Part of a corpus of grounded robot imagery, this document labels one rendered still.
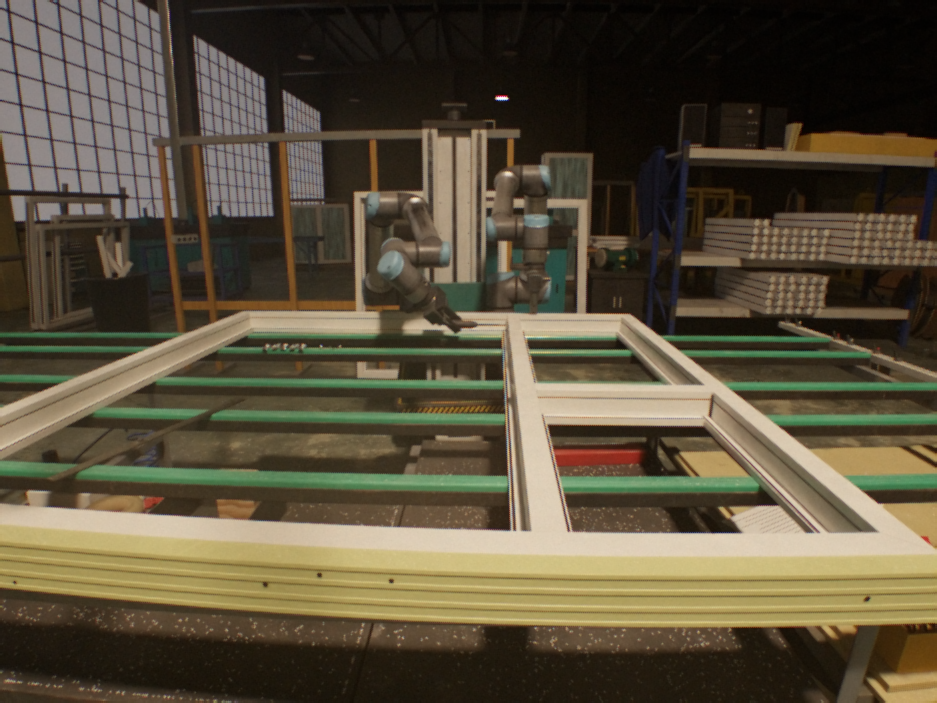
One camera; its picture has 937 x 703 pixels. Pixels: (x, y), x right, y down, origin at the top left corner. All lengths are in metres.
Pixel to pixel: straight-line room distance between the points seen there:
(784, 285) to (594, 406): 4.79
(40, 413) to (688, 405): 1.36
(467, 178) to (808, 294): 3.92
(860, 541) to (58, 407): 1.43
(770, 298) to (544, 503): 5.17
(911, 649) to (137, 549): 1.06
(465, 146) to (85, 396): 2.20
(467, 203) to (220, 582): 2.54
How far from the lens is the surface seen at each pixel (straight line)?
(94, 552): 0.74
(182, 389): 1.59
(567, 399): 1.13
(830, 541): 0.74
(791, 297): 5.86
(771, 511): 1.40
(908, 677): 1.08
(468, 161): 2.97
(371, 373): 4.12
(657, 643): 1.04
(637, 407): 1.16
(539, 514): 0.67
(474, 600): 0.61
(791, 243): 5.88
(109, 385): 1.51
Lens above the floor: 1.29
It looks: 15 degrees down
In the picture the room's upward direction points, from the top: straight up
